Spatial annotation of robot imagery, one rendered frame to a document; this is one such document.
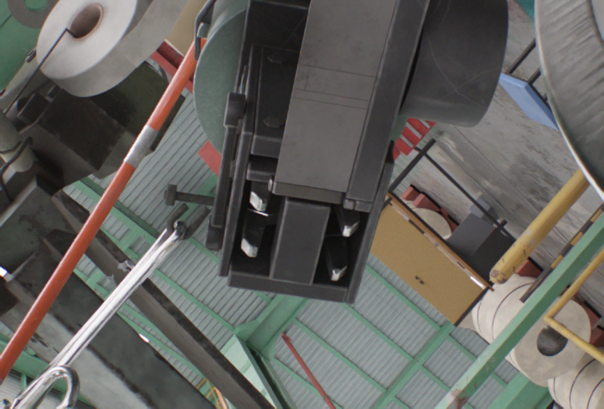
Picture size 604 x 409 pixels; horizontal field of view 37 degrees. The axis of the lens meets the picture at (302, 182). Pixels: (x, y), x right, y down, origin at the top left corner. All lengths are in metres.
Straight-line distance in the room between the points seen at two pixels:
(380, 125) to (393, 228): 9.82
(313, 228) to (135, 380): 0.74
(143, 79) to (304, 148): 0.92
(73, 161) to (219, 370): 0.33
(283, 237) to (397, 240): 9.84
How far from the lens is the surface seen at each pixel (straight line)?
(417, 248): 10.46
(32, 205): 1.16
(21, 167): 1.20
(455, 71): 0.44
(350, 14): 0.41
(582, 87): 0.56
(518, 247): 4.31
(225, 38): 0.58
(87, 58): 1.09
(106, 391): 1.21
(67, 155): 1.22
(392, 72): 0.42
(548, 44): 0.62
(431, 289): 10.72
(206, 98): 0.60
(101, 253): 1.16
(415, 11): 0.41
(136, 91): 1.34
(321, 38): 0.42
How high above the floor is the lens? 1.44
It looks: level
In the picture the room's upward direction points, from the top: 139 degrees counter-clockwise
